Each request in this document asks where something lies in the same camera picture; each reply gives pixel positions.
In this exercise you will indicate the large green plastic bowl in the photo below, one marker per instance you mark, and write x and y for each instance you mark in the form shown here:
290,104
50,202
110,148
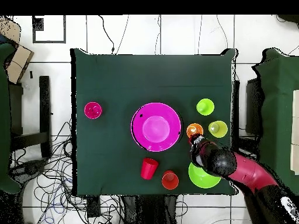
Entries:
201,180

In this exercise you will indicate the large pink plastic bowl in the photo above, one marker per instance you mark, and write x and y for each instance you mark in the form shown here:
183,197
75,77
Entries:
140,137

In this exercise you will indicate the red plastic cup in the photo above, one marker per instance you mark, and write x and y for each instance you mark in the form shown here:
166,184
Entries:
148,169

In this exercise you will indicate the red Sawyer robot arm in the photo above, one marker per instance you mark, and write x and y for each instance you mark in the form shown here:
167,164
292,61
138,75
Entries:
247,172

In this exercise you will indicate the white boxes stack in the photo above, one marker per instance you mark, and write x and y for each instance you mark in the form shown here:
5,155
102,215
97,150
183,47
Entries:
295,116

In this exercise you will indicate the orange plastic cup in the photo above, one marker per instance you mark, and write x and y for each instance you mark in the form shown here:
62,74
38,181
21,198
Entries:
193,129

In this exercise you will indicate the yellow plastic cup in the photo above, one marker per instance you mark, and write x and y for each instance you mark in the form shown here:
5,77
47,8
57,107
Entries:
222,130

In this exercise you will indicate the light green plastic cup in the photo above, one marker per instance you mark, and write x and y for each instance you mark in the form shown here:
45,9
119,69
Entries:
208,109

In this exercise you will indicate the red-orange plastic cup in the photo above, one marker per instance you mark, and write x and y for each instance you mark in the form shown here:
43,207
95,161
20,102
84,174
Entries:
170,183

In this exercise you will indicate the black box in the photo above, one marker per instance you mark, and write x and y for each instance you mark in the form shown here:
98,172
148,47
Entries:
252,107

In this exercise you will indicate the dark green tablecloth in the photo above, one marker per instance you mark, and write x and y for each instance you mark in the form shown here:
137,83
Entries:
151,77

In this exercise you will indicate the green cloth covered table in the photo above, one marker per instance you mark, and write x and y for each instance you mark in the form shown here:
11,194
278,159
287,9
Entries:
278,116
3,116

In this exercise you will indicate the magenta plastic cup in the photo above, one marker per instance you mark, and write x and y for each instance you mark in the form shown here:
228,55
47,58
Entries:
93,110

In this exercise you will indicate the grey base with black knob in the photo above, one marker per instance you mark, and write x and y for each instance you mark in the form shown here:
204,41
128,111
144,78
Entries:
30,169

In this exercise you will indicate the brown cardboard box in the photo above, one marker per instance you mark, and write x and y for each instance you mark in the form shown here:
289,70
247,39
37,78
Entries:
18,60

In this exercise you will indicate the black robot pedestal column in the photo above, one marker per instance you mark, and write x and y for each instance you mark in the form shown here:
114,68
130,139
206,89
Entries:
149,210

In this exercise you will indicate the black stand frame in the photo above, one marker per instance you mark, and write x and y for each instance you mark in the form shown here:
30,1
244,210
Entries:
44,105

